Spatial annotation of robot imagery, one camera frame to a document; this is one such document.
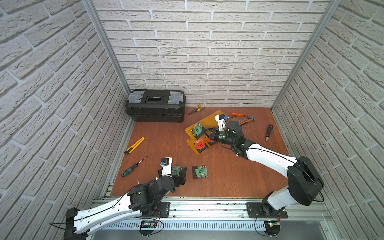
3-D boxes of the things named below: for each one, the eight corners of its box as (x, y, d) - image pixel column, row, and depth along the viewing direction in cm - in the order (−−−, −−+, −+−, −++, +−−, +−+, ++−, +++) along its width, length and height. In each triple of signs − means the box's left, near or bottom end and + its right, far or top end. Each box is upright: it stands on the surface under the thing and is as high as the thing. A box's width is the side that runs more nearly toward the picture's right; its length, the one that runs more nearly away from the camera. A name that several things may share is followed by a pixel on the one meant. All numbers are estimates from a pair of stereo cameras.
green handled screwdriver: (122, 176, 86) (120, 174, 84) (146, 156, 95) (145, 154, 92) (123, 177, 86) (121, 176, 84) (147, 157, 94) (146, 155, 92)
